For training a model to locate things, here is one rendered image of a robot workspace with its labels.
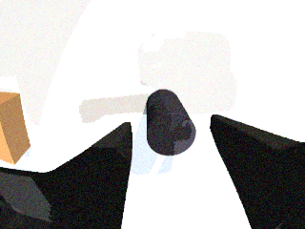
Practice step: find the tan rectangular block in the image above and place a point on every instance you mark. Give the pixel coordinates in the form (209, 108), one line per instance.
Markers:
(14, 140)

